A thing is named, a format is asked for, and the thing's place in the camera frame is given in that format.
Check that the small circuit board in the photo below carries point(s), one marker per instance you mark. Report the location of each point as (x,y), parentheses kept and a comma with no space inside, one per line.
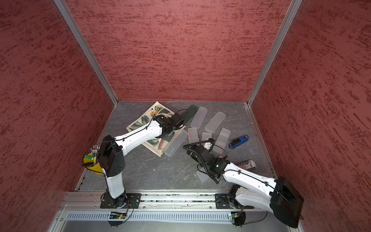
(234,215)
(118,215)

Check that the aluminium corner post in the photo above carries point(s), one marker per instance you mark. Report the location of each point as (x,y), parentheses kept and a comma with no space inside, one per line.
(287,21)
(74,28)

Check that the yellow pencil cup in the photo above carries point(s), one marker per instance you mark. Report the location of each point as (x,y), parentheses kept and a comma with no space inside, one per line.
(90,161)

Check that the right small circuit board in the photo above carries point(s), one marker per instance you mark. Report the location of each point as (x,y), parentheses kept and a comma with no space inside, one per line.
(234,215)

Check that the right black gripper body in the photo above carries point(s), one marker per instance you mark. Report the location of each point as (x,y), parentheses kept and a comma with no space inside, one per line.
(195,159)

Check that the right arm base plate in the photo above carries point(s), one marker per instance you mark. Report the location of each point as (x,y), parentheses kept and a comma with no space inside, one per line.
(223,201)

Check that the cream canvas tote bag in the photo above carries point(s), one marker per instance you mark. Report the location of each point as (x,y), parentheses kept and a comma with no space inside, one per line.
(148,129)

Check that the blue black stapler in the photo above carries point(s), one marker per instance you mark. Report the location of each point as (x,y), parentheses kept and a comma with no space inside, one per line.
(238,141)

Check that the frosted translucent pencil case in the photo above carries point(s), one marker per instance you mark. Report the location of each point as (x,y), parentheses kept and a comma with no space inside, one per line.
(214,123)

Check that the right aluminium corner post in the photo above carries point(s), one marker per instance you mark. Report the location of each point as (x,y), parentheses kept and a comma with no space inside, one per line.
(287,21)

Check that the left aluminium corner post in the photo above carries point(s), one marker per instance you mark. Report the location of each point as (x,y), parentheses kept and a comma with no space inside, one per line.
(74,28)

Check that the dark green pencil case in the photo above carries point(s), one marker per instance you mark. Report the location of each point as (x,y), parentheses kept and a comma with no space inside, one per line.
(188,114)

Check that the red white striped sock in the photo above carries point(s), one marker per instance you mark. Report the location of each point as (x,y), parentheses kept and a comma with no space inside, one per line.
(248,165)

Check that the aluminium front rail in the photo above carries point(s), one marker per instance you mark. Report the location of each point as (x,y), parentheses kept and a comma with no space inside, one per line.
(193,199)

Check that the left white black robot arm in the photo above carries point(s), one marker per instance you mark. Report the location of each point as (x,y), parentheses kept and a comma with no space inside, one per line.
(112,152)

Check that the left small circuit board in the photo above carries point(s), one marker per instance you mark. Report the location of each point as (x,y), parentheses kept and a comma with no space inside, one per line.
(118,215)

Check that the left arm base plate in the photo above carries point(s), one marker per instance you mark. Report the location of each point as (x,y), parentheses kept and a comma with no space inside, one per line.
(124,201)

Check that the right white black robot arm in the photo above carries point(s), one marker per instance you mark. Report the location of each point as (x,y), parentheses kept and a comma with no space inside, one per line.
(288,210)

